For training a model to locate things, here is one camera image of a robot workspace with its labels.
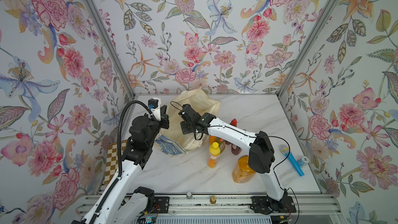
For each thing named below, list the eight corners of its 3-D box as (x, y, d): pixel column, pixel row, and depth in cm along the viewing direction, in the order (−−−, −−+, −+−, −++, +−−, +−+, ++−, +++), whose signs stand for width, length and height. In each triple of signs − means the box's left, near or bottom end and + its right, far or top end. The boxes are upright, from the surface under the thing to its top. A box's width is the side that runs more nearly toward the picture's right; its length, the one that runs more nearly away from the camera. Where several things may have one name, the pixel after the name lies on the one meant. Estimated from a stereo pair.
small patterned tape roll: (297, 167, 88) (303, 162, 83) (294, 161, 90) (300, 156, 85) (303, 167, 88) (310, 162, 83) (301, 161, 90) (307, 156, 85)
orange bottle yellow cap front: (207, 165, 88) (209, 147, 70) (211, 160, 90) (214, 140, 72) (213, 170, 86) (217, 152, 68) (217, 164, 88) (222, 145, 70)
